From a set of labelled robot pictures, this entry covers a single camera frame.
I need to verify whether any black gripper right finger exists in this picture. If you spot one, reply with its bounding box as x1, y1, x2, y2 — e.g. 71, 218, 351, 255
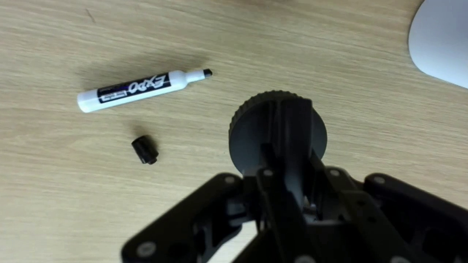
311, 167, 468, 263

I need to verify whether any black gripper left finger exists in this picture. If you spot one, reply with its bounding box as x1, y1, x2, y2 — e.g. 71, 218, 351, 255
120, 167, 313, 263

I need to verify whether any black flask lid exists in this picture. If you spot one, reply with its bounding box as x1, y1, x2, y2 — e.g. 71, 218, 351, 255
226, 90, 329, 180

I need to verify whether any white flask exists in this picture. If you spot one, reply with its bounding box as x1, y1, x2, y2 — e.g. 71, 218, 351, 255
406, 0, 468, 91

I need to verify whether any black marker cap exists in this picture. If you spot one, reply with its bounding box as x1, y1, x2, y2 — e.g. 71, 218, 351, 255
130, 135, 159, 167

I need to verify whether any white dry erase marker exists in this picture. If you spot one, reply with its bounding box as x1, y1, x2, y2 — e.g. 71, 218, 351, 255
76, 68, 215, 114

